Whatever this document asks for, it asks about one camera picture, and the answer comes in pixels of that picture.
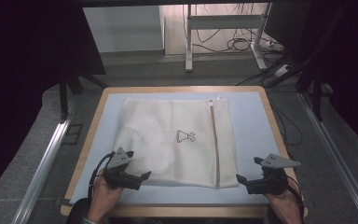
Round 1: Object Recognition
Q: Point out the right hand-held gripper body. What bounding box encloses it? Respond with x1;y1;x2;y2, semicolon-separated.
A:
245;153;302;196

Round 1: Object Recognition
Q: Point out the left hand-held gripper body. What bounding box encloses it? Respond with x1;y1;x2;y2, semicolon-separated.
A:
103;147;144;191

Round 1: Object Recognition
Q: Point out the white mesh laundry bag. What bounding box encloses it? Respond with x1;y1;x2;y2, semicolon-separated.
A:
111;97;241;189

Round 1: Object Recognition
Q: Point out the person's right hand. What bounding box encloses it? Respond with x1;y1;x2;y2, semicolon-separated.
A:
262;188;304;224

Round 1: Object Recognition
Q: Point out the person's left hand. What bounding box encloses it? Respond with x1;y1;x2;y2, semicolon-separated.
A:
87;174;125;223

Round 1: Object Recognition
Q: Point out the light blue table mat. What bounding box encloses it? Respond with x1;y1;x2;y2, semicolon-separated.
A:
69;91;296;206

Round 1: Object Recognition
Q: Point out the wooden table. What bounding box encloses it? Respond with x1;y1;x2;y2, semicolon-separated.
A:
60;86;310;218

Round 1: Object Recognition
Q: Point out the dark floor plate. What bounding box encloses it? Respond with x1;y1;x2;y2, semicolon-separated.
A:
62;123;84;146

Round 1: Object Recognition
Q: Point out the black metal stand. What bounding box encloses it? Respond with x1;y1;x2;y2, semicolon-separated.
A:
57;69;110;124
262;55;324;122

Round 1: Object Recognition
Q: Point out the white power strip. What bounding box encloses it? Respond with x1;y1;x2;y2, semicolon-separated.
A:
273;63;293;78

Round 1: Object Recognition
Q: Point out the white cabinet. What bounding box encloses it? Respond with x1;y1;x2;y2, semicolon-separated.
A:
83;5;166;54

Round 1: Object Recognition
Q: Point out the dark curtain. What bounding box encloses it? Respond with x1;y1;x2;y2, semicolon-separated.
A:
0;0;106;203
292;0;358;157

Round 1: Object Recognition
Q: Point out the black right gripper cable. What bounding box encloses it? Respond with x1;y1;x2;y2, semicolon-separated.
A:
287;175;306;218

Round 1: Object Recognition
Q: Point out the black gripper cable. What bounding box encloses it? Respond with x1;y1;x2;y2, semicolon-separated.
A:
88;151;116;200
287;175;306;218

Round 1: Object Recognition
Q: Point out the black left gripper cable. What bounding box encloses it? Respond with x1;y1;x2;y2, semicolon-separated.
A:
88;151;116;200

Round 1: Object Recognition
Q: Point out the thin black floor cable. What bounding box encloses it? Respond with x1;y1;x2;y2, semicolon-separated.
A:
268;99;304;147

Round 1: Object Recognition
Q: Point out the aluminium floor rail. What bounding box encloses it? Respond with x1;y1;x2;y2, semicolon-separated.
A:
11;102;76;224
297;92;358;224

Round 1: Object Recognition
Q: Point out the black floor cable bundle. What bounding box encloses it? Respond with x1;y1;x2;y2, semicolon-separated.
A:
181;4;285;54

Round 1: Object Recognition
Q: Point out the white metal desk frame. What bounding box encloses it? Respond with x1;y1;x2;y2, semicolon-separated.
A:
185;3;273;73

